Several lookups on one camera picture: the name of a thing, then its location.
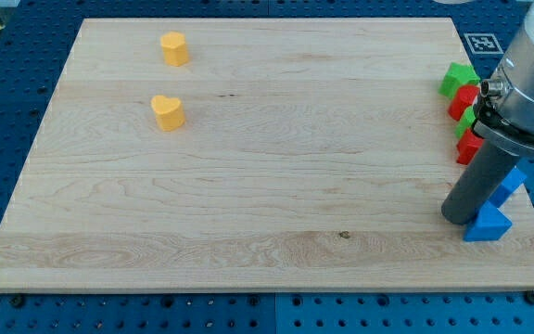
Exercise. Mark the blue triangle block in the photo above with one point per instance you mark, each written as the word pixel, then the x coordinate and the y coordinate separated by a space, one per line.
pixel 490 224

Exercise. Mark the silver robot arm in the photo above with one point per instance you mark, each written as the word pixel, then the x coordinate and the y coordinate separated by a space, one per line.
pixel 505 105

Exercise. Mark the blue cube block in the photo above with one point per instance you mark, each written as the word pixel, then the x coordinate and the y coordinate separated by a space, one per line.
pixel 507 187

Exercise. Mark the light wooden board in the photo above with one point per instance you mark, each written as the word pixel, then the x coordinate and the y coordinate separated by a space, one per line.
pixel 314 156

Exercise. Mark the yellow heart block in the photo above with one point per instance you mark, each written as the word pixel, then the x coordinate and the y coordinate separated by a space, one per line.
pixel 169 112

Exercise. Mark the yellow hexagon block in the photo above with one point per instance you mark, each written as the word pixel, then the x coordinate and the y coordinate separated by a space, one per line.
pixel 174 49

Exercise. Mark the red lower block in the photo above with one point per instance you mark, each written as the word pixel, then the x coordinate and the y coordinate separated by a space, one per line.
pixel 468 146

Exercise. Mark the small green block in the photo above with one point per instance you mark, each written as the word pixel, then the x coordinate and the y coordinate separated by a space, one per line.
pixel 466 120

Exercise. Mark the red round block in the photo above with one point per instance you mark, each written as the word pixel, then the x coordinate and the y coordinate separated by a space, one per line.
pixel 463 98

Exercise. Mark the green star block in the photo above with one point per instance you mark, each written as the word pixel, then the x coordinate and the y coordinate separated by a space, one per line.
pixel 456 76

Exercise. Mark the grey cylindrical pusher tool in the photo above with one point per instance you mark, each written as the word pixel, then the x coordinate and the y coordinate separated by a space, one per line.
pixel 480 179

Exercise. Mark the white fiducial marker tag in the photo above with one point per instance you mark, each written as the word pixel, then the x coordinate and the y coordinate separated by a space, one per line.
pixel 481 43

